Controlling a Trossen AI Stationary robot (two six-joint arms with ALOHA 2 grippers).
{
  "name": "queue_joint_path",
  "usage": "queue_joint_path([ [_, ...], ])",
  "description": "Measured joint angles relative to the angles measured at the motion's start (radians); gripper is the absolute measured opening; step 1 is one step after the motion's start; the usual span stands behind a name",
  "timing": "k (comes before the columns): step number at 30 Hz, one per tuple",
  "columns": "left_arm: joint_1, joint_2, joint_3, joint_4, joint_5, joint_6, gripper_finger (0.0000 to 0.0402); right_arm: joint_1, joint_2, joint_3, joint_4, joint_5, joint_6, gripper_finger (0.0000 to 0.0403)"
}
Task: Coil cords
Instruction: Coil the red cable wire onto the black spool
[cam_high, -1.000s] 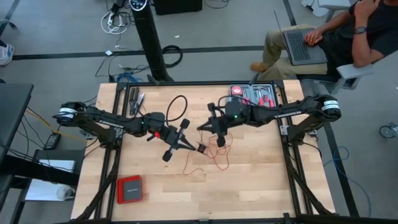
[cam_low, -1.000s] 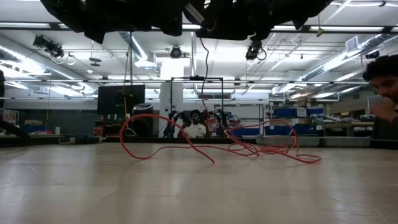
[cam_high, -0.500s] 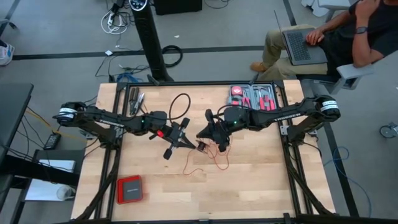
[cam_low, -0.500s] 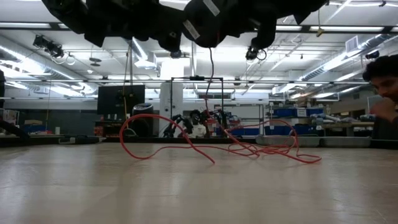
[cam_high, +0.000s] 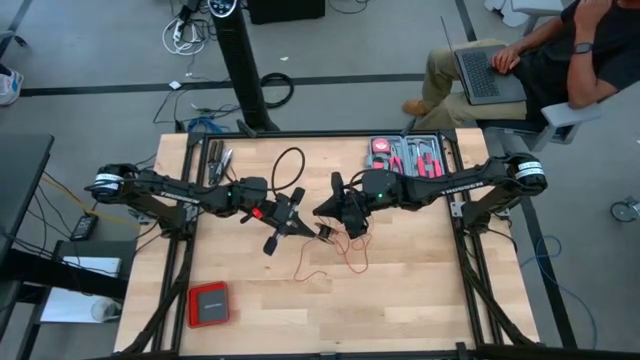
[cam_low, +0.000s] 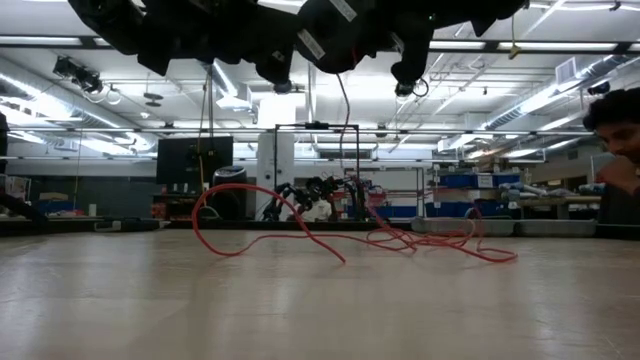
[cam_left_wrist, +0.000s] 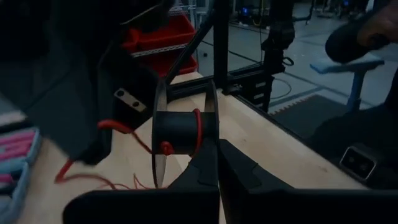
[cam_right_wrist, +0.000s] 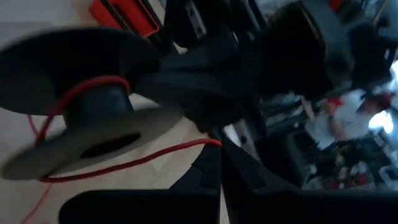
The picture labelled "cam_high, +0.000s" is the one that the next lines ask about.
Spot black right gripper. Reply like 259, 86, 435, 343
313, 171, 371, 240

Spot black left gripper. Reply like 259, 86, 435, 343
259, 186, 318, 257

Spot thin red wire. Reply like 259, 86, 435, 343
293, 214, 374, 283

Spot grey tool kit case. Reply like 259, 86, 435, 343
364, 134, 448, 179

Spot grey hammer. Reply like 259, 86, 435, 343
406, 139, 426, 176

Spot black pliers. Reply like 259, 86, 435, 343
206, 139, 225, 185

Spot red-rimmed black box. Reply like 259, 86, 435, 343
187, 280, 231, 329

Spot tan boot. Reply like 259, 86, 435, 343
401, 98, 431, 118

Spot black tower fan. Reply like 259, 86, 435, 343
207, 0, 281, 135

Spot black floor box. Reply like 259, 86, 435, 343
246, 0, 327, 26

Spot grey laptop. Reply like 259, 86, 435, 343
439, 15, 529, 107

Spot clear plastic cup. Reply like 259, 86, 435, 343
90, 297, 123, 323

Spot black power adapter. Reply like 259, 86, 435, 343
69, 213, 100, 243

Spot person's right hand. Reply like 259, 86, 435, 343
491, 44, 522, 76

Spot black side stand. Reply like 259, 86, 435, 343
0, 239, 138, 360

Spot white paper sheet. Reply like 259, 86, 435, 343
38, 255, 123, 324

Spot black desk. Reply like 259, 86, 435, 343
0, 133, 55, 261

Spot white chair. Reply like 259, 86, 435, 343
484, 0, 566, 36

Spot grey caster wheel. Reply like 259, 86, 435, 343
609, 196, 640, 224

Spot person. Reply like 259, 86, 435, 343
402, 0, 640, 132

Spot white sneaker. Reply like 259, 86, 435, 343
0, 64, 25, 107

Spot black chair base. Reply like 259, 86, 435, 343
0, 29, 30, 60

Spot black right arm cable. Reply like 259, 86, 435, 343
348, 167, 394, 189

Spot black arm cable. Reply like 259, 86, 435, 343
348, 167, 394, 189
270, 145, 307, 194

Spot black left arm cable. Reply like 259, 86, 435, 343
270, 145, 307, 194

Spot black silver wire stripper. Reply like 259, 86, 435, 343
214, 147, 235, 182

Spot black coiled floor cable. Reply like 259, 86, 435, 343
259, 72, 295, 110

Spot blue floor cable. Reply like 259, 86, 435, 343
519, 233, 600, 351
186, 115, 232, 135

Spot yellow cable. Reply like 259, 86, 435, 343
39, 174, 142, 232

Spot white power strip cables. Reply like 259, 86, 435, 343
161, 13, 208, 57

